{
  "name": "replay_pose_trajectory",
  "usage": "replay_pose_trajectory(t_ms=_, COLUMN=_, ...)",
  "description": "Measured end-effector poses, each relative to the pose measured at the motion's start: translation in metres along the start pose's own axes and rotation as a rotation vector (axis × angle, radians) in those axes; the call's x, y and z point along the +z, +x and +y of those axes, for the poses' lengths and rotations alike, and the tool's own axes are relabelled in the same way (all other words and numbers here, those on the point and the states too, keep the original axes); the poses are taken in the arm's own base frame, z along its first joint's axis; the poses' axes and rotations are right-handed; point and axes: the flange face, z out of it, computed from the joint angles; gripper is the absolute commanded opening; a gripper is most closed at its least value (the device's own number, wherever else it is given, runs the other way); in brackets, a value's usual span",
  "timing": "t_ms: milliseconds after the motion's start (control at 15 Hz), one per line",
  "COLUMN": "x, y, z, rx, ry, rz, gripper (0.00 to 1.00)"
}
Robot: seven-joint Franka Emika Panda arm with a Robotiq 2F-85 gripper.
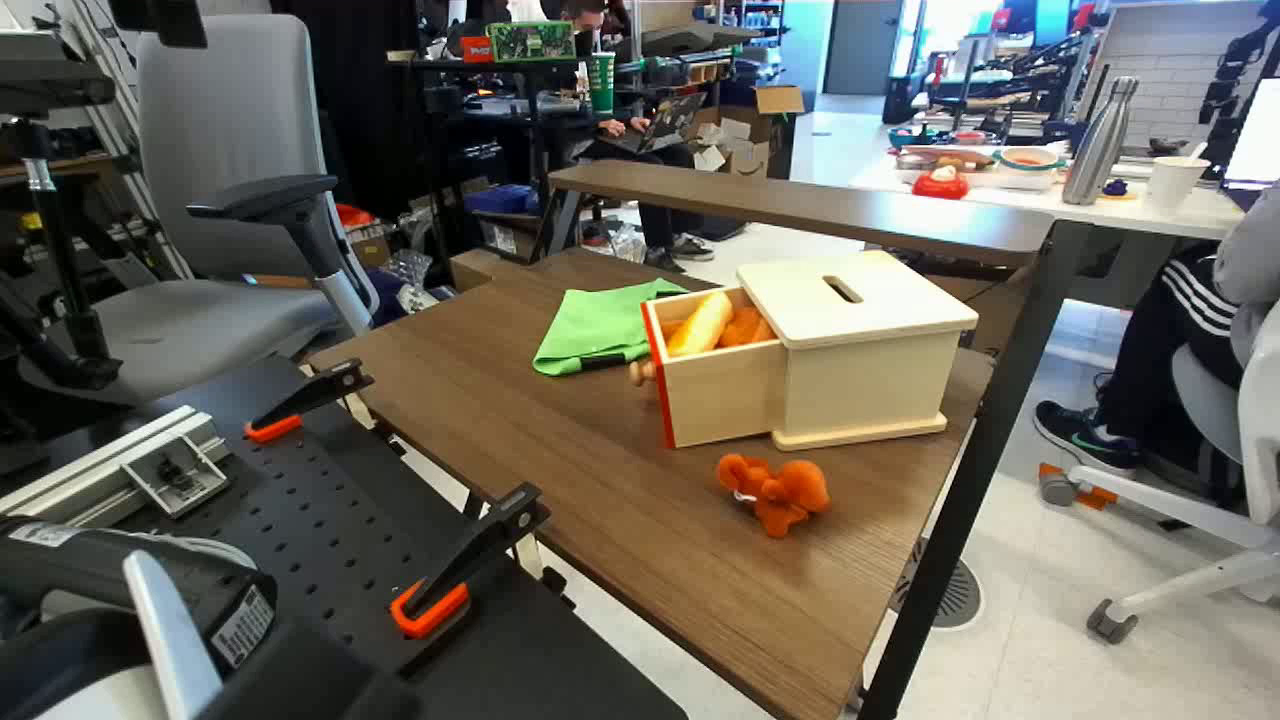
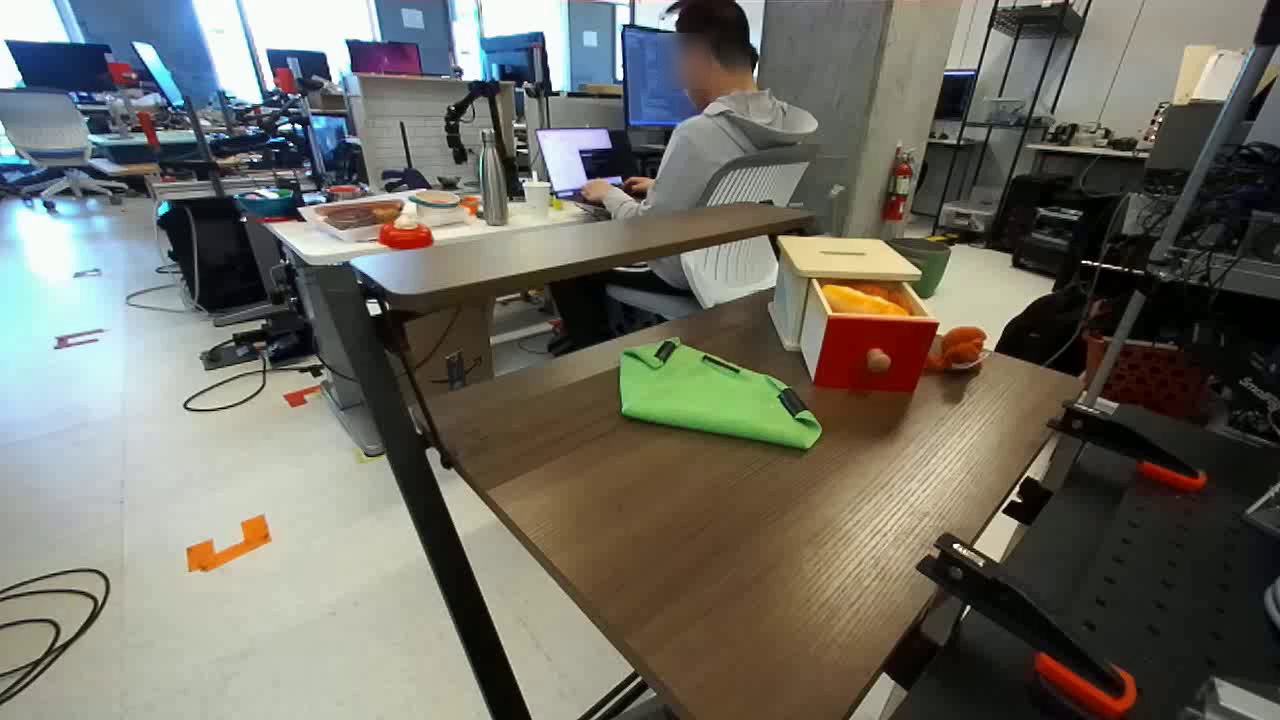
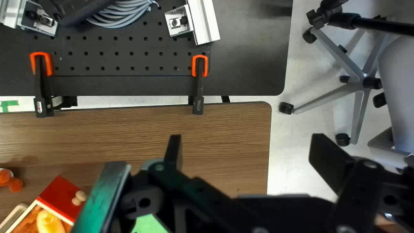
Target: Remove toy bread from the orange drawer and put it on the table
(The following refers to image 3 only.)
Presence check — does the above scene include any aluminium extrusion post, right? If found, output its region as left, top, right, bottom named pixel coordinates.
left=165, top=0, right=222, bottom=46

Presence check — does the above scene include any orange toy drawer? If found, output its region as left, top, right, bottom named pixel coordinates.
left=0, top=176, right=89, bottom=233

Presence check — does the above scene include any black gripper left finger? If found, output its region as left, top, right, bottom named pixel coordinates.
left=147, top=135, right=233, bottom=204

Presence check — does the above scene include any black perforated breadboard plate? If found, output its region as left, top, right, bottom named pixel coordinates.
left=0, top=0, right=293, bottom=96

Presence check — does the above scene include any green cloth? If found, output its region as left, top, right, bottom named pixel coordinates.
left=131, top=215, right=169, bottom=233

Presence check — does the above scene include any grey cable bundle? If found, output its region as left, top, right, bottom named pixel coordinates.
left=85, top=0, right=161, bottom=30

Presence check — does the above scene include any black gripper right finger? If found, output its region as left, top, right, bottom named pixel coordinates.
left=310, top=134, right=414, bottom=216

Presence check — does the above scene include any black tripod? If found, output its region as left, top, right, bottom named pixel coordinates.
left=307, top=0, right=414, bottom=37

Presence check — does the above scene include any aluminium extrusion post, left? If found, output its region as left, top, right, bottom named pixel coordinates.
left=0, top=0, right=59, bottom=37

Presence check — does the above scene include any orange-handled clamp, right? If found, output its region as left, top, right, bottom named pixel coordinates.
left=191, top=55, right=210, bottom=115

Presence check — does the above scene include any small orange toy fruit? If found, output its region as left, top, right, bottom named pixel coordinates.
left=0, top=169, right=25, bottom=193

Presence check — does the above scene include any yellow toy bread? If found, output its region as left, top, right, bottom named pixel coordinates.
left=37, top=211, right=67, bottom=233

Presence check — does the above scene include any aluminium extrusion post,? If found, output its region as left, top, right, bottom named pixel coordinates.
left=0, top=0, right=59, bottom=37
left=165, top=0, right=222, bottom=46

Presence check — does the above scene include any orange-handled clamp,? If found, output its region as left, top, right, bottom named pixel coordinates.
left=191, top=55, right=210, bottom=115
left=29, top=51, right=65, bottom=119

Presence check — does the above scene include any orange-handled clamp, left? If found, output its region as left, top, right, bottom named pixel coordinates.
left=29, top=51, right=65, bottom=119

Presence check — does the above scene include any office chair star base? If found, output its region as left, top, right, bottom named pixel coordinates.
left=279, top=26, right=414, bottom=148

